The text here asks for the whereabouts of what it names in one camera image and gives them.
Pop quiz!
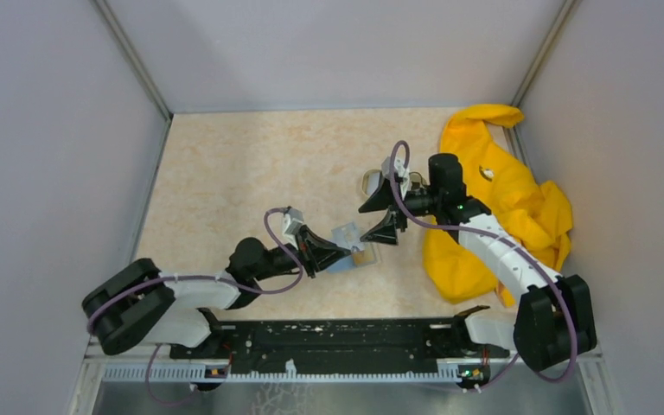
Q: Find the yellow cloth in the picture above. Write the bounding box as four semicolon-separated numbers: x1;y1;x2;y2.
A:
422;104;573;307

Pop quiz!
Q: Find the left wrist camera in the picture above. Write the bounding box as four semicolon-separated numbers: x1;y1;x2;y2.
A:
282;207;304;237

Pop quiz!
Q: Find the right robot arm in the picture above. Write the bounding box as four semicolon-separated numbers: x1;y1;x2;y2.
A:
359;153;597;373

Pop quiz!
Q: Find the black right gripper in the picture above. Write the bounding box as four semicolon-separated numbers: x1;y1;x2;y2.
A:
358;176;441;246

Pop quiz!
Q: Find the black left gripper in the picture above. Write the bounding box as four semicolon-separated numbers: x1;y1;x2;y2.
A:
253;224;351;282

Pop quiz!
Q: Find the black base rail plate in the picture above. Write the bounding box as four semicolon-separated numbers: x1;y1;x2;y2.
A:
169;316;510;379

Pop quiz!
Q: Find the beige oval card tray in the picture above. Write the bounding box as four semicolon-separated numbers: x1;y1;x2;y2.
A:
360;169;427;197

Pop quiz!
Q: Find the beige card holder wallet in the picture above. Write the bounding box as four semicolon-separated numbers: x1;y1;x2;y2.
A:
326;222;374;273

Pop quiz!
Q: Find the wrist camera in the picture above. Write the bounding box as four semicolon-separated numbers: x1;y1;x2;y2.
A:
282;207;304;237
380;156;410;183

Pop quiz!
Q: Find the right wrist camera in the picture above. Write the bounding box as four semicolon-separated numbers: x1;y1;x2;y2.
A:
380;156;410;183

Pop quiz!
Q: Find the gold credit card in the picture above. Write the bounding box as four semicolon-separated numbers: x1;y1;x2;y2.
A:
350;245;378;268

